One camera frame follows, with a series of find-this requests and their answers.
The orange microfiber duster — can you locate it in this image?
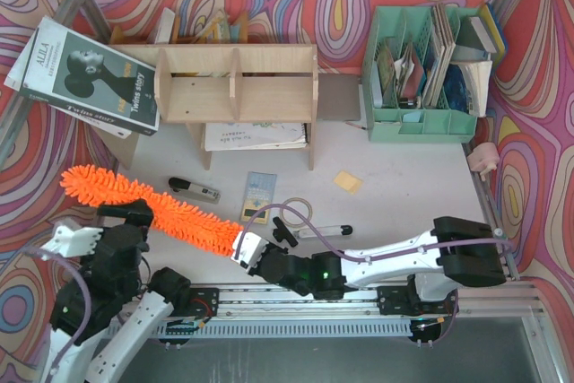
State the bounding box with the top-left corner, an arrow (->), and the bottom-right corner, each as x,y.
60,165 -> 243,257

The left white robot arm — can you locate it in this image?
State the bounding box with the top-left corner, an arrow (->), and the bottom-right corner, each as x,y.
38,199 -> 190,382

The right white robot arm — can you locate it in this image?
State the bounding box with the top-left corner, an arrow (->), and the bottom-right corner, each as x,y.
231,216 -> 506,302

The wooden bookshelf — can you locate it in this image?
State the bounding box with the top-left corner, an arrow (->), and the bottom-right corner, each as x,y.
115,44 -> 319,170

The black plastic clip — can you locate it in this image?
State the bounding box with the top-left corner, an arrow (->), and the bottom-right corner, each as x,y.
273,216 -> 299,248

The clear tube black cap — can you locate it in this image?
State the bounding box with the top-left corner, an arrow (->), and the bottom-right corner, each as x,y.
292,224 -> 353,239

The grey black stapler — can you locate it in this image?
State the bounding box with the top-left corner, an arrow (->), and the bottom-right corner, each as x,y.
168,177 -> 221,205

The yellow sticky note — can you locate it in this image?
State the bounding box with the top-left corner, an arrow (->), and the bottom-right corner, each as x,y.
333,170 -> 363,195

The white notebook under shelf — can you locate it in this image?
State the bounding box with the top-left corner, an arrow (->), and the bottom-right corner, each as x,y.
204,123 -> 308,152

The black Twins story book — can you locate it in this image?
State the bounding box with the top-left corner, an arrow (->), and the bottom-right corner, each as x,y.
21,17 -> 160,135

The pencil by organizer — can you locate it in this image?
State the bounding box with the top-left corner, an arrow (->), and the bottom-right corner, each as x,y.
344,122 -> 367,130

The brown board behind shelf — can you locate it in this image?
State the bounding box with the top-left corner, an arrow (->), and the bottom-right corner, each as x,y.
317,74 -> 361,121

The white book under Twins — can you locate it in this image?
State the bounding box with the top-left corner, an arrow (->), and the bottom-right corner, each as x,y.
4,16 -> 133,139

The green desk organizer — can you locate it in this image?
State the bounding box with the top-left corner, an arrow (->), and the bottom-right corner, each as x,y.
361,4 -> 477,144

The grey hardcover book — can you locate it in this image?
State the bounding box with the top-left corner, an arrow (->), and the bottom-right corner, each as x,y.
454,16 -> 498,60

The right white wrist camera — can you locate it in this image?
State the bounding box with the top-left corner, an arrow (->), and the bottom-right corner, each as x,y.
230,231 -> 270,273

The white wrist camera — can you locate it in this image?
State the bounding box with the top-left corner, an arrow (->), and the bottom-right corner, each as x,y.
230,231 -> 270,273
40,218 -> 104,261

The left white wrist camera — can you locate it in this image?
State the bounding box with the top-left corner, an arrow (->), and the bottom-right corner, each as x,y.
40,218 -> 104,261

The tape roll ring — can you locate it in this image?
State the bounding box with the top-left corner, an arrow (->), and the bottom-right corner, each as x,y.
280,196 -> 314,228

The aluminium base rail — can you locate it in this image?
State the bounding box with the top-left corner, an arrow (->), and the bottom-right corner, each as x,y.
143,283 -> 544,345

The pink wall hook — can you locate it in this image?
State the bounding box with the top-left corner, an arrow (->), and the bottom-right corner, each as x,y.
467,142 -> 500,181

